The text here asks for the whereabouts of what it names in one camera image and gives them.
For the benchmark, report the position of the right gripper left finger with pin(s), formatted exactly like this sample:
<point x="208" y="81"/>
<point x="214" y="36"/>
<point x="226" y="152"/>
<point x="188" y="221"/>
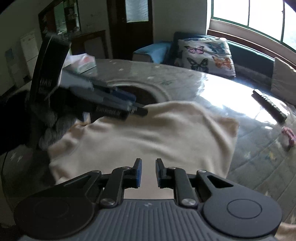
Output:
<point x="118" y="181"/>

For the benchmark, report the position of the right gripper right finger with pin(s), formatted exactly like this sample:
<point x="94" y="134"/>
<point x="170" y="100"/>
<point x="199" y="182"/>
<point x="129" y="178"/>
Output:
<point x="179" y="181"/>

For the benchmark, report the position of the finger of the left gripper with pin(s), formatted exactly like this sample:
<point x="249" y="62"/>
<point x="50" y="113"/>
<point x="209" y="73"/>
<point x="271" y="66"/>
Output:
<point x="121" y="109"/>
<point x="113" y="91"/>

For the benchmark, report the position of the cream beige garment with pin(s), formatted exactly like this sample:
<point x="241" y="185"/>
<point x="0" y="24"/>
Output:
<point x="181" y="133"/>

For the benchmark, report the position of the round black induction cooker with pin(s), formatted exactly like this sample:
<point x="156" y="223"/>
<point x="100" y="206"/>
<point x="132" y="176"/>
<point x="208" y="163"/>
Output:
<point x="146" y="93"/>

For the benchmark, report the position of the tissue box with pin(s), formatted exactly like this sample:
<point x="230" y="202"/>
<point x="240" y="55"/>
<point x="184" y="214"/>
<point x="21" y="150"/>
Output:
<point x="79" y="63"/>

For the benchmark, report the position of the white refrigerator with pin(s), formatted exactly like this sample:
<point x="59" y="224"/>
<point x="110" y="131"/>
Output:
<point x="30" y="51"/>

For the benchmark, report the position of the dark wooden door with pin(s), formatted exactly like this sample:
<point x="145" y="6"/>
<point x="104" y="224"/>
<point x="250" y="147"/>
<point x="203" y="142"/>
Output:
<point x="130" y="27"/>

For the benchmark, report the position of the dark wooden cabinet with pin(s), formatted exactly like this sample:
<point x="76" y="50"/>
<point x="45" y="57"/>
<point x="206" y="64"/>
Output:
<point x="83" y="23"/>

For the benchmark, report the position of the butterfly print pillow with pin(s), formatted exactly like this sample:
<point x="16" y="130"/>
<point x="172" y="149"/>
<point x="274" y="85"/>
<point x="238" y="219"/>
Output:
<point x="207" y="54"/>

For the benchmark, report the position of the black remote control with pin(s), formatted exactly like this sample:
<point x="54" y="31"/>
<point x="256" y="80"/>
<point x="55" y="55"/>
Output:
<point x="269" y="106"/>

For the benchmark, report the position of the beige cushion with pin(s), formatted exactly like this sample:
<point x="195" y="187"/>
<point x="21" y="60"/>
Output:
<point x="283" y="82"/>

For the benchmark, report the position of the green framed window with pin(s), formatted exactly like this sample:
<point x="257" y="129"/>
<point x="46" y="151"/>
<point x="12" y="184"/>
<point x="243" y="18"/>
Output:
<point x="273" y="19"/>

